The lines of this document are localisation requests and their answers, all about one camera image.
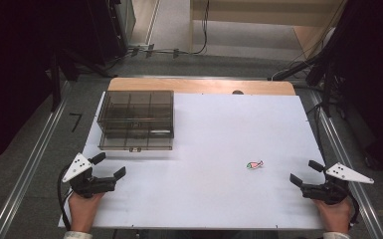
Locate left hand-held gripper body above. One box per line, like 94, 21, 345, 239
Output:
62, 152, 117, 199

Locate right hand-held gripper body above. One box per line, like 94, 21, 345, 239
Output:
299, 162, 375, 205

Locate smoky transparent plastic organizer box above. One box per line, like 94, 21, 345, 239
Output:
96, 90, 175, 153

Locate person's right hand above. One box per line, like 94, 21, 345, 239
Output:
312, 197, 353, 234

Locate person's left hand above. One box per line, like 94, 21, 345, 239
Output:
68, 192, 104, 233

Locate black stand leg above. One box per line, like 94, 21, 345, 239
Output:
267, 54, 326, 82
49, 53, 63, 113

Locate white board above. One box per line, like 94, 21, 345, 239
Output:
58, 92, 326, 231

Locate black curtain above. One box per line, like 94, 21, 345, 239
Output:
0, 0, 128, 170
306, 0, 383, 170

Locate wooden table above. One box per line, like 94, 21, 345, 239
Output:
107, 77, 296, 97

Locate light wooden shelf unit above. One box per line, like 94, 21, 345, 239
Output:
189, 0, 347, 59

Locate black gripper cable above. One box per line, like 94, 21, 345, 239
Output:
347, 194, 361, 227
57, 164, 74, 232

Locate metal floor rail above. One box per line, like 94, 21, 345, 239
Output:
309, 90, 383, 239
0, 81, 73, 239

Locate black power plugs on cable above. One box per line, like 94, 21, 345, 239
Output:
129, 43, 184, 60

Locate black hanging cable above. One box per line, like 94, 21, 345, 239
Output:
192, 0, 211, 56

